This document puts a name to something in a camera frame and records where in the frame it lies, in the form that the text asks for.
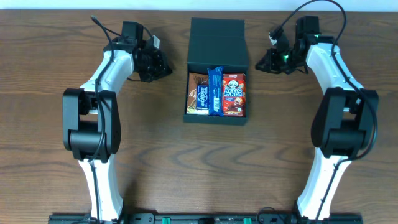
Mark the brown Pocky box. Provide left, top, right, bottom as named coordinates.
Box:
left=186, top=73, right=208, bottom=115

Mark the blue Eclipse mint tin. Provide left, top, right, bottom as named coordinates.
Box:
left=196, top=85, right=209, bottom=110

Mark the red Hello Panda box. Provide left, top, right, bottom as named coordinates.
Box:
left=222, top=73, right=246, bottom=117

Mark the blue Oreo cookie pack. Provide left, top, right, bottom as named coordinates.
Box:
left=208, top=66, right=223, bottom=116

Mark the dark green box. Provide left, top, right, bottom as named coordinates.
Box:
left=182, top=17, right=250, bottom=126

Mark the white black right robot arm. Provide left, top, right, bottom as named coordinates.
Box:
left=256, top=16, right=379, bottom=223

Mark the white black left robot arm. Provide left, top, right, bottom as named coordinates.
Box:
left=62, top=16, right=172, bottom=223

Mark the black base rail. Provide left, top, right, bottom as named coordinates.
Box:
left=47, top=212, right=363, bottom=224

